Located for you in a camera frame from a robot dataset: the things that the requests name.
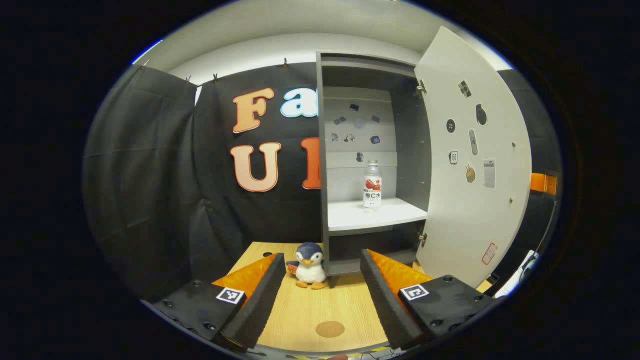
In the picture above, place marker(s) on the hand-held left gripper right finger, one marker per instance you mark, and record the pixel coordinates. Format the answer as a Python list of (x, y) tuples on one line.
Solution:
[(382, 300)]

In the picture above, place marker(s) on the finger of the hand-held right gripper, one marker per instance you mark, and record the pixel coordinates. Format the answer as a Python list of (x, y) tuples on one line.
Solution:
[(539, 183)]

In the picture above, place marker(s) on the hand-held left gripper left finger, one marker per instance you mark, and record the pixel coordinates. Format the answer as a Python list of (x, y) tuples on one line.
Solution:
[(260, 305)]

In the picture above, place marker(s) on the brown round coaster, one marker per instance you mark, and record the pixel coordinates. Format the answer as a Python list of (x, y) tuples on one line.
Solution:
[(330, 329)]

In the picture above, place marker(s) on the beige cabinet door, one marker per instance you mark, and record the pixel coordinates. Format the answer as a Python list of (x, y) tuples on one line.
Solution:
[(465, 225)]

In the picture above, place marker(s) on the clear plastic bottle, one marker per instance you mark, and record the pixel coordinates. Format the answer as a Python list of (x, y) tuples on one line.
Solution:
[(372, 197)]

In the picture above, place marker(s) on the metal door hinge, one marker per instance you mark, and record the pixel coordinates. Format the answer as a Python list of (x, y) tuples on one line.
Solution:
[(423, 239), (421, 86)]

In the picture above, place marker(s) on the white cabinet shelf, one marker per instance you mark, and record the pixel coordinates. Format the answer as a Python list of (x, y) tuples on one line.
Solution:
[(375, 217)]

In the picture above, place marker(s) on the dark grey cabinet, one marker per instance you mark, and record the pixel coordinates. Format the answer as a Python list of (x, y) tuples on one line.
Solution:
[(410, 150)]

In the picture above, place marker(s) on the yellow black floor tape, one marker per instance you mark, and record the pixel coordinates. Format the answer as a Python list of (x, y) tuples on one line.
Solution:
[(372, 350)]

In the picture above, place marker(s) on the penguin plush toy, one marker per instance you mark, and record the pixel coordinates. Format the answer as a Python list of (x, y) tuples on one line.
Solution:
[(310, 270)]

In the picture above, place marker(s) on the round white device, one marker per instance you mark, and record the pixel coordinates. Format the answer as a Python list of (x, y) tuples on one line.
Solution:
[(530, 261)]

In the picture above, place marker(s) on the white paper sheet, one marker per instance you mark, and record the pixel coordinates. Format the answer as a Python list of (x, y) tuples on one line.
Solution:
[(510, 285)]

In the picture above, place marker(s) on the black backdrop cloth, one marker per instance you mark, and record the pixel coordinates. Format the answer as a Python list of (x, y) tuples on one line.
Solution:
[(150, 175)]

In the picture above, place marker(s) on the row of small cloth clips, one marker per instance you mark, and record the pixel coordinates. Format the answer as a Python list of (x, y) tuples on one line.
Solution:
[(285, 62)]

